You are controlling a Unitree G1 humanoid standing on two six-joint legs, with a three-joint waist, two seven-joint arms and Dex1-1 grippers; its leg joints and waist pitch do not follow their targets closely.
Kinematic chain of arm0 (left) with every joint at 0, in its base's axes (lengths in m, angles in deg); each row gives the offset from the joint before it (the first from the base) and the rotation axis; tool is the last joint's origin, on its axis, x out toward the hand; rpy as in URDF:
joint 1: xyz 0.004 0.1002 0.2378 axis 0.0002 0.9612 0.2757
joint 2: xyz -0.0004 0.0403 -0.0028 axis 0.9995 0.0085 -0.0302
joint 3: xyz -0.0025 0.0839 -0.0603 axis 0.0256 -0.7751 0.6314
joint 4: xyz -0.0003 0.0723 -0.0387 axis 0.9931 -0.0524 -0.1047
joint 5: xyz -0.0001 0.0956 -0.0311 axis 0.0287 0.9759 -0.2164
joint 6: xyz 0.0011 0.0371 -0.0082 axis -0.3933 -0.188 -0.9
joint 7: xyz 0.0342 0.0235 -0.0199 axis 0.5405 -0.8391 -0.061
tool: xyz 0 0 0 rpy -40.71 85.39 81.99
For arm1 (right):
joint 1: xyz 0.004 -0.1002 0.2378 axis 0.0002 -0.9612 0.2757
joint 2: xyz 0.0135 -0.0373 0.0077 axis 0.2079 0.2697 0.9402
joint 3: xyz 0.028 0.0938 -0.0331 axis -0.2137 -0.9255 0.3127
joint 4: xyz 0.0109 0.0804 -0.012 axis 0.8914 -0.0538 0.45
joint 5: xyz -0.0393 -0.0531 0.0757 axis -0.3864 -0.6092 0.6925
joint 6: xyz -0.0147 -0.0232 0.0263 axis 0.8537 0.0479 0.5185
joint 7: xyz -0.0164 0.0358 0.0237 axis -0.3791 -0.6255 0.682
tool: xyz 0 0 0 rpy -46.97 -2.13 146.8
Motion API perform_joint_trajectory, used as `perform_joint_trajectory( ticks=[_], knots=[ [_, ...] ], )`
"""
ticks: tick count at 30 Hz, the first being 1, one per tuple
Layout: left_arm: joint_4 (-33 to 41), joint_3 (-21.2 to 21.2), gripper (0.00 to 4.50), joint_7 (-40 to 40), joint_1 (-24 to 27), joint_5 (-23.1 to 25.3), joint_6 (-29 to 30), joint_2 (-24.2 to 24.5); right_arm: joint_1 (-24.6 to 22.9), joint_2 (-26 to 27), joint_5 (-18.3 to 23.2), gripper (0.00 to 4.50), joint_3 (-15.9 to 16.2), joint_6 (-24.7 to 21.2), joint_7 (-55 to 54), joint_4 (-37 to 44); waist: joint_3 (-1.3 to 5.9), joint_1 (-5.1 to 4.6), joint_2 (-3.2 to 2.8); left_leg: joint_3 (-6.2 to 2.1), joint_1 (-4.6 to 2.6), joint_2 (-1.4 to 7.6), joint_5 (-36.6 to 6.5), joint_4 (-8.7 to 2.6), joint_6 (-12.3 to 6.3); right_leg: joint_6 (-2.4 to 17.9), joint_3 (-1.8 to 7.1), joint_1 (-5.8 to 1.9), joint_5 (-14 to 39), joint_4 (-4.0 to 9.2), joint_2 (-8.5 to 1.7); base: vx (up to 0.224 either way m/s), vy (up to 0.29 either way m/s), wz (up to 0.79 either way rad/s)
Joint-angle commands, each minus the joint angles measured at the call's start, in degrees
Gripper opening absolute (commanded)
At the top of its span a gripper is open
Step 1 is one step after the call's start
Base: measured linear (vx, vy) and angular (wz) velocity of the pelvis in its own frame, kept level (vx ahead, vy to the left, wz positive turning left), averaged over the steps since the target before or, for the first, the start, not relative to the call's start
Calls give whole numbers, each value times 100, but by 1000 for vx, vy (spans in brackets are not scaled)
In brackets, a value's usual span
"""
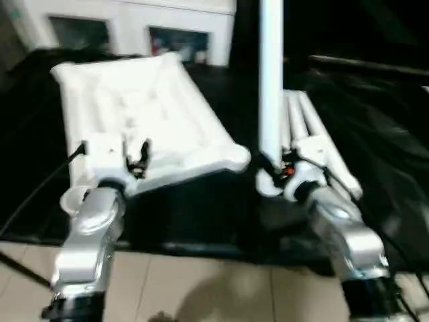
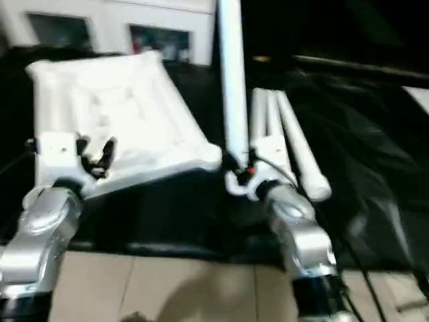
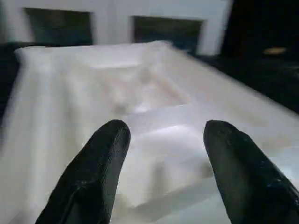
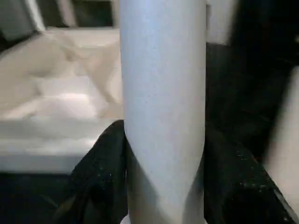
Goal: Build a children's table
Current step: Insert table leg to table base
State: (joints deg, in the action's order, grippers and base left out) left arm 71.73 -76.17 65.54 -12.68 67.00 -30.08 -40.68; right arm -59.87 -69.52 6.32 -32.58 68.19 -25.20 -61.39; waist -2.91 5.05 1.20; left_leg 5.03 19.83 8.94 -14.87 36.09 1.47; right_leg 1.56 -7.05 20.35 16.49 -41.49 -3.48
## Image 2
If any white glass door cabinet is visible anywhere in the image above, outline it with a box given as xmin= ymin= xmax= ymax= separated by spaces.
xmin=0 ymin=0 xmax=216 ymax=65

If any white plastic table leg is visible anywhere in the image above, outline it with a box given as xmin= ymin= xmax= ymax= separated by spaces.
xmin=251 ymin=87 xmax=269 ymax=142
xmin=216 ymin=0 xmax=259 ymax=198
xmin=267 ymin=91 xmax=286 ymax=139
xmin=276 ymin=89 xmax=332 ymax=202

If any dark shoe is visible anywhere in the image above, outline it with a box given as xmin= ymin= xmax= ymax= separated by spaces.
xmin=120 ymin=311 xmax=150 ymax=322

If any black work mat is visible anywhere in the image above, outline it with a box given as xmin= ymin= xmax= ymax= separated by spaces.
xmin=0 ymin=45 xmax=429 ymax=272

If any white plastic table top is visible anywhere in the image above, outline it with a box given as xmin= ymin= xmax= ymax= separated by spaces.
xmin=25 ymin=50 xmax=225 ymax=199

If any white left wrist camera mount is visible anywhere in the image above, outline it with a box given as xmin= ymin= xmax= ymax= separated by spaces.
xmin=32 ymin=131 xmax=99 ymax=196

